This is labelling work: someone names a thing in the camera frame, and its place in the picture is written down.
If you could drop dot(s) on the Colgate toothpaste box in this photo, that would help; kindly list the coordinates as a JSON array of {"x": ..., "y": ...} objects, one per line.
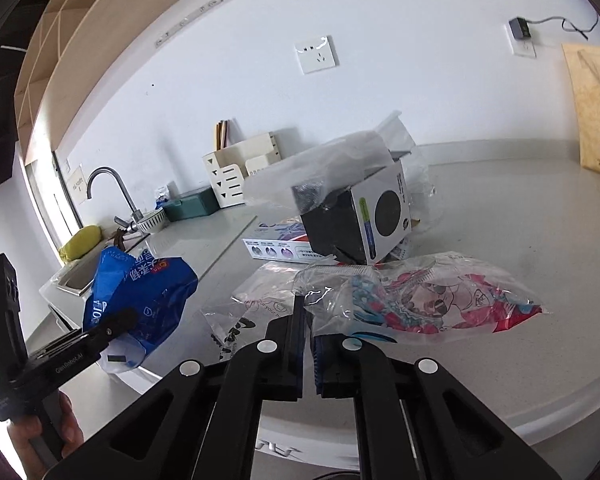
[{"x": 304, "y": 239}]

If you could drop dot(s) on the blue plastic packaging bag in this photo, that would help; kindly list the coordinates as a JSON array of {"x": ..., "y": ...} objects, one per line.
[{"x": 155, "y": 289}]

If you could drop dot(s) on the yellow sponge cloth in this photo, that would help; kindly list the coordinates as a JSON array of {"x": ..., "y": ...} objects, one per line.
[{"x": 80, "y": 244}]

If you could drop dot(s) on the person's left hand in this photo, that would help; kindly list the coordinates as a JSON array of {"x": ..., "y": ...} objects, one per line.
[{"x": 29, "y": 427}]

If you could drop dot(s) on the kitchen sink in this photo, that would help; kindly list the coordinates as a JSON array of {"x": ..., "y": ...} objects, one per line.
[{"x": 76, "y": 277}]

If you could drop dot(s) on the pink cartoon plastic bag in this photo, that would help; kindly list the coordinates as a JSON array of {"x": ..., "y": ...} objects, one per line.
[{"x": 422, "y": 300}]

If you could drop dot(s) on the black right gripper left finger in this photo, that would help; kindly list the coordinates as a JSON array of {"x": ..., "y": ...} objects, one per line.
[{"x": 198, "y": 422}]

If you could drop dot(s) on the beige knife holder rack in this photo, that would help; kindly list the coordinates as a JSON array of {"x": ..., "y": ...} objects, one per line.
[{"x": 229, "y": 165}]

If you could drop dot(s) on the wooden wall cabinet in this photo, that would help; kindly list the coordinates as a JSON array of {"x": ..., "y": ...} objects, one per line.
[{"x": 72, "y": 46}]

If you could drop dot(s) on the white adapter wall socket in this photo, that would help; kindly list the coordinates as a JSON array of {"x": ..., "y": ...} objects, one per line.
[{"x": 523, "y": 48}]

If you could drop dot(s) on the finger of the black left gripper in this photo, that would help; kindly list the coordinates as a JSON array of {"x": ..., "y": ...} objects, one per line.
[{"x": 112, "y": 326}]

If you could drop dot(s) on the black and white product box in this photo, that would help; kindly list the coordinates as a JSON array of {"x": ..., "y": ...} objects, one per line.
[{"x": 381, "y": 196}]

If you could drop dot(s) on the translucent white plastic bag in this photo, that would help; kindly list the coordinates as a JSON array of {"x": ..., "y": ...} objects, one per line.
[{"x": 298, "y": 183}]

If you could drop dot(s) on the dark green storage box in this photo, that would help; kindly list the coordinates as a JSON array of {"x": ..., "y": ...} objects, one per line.
[{"x": 195, "y": 204}]

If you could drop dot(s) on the clear printed plastic bag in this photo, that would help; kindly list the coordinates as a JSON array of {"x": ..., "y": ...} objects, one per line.
[{"x": 264, "y": 297}]

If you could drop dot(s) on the white dish basket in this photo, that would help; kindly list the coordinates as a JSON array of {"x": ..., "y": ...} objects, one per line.
[{"x": 153, "y": 222}]

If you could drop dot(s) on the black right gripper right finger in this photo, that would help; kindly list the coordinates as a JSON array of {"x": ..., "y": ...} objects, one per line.
[{"x": 416, "y": 420}]

